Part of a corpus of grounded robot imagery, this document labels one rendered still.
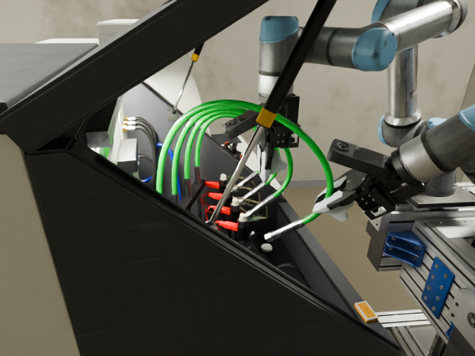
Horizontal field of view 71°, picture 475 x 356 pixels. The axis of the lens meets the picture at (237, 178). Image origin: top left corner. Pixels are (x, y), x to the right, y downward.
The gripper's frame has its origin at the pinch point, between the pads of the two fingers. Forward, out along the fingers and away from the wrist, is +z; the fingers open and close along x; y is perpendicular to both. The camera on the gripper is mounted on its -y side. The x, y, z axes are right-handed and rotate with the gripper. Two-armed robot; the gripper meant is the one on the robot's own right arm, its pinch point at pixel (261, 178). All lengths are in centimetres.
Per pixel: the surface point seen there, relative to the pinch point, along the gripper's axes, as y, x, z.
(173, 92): -17.4, 35.0, -14.2
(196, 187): -13.4, 21.0, 11.8
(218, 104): -11.7, -6.0, -20.0
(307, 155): 119, 209, 88
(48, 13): -94, 242, -35
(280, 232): 1.0, -11.4, 8.3
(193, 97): -11.5, 35.0, -12.4
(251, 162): 16, 62, 24
